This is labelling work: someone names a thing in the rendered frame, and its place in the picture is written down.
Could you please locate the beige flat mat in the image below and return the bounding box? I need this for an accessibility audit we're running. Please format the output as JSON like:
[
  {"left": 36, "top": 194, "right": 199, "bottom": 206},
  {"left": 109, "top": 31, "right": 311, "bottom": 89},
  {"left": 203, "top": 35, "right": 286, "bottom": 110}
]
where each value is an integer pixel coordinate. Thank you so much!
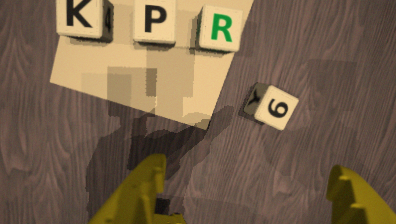
[{"left": 50, "top": 0, "right": 253, "bottom": 130}]

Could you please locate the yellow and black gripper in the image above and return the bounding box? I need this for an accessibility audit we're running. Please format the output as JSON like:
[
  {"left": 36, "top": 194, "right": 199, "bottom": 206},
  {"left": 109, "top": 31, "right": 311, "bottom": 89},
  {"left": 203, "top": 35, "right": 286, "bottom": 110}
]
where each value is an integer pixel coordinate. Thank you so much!
[{"left": 87, "top": 153, "right": 396, "bottom": 224}]

